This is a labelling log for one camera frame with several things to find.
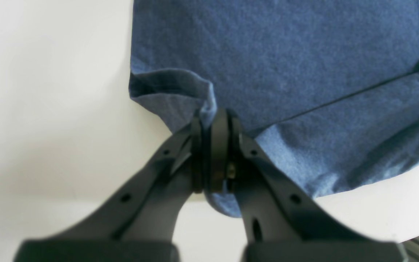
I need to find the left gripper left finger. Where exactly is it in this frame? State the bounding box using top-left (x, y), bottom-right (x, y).
top-left (14, 116), bottom-right (203, 262)

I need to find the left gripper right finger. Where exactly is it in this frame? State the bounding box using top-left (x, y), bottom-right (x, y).
top-left (203, 109), bottom-right (408, 262)

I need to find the dark blue t-shirt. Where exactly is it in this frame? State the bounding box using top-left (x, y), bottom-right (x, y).
top-left (129, 0), bottom-right (419, 198)

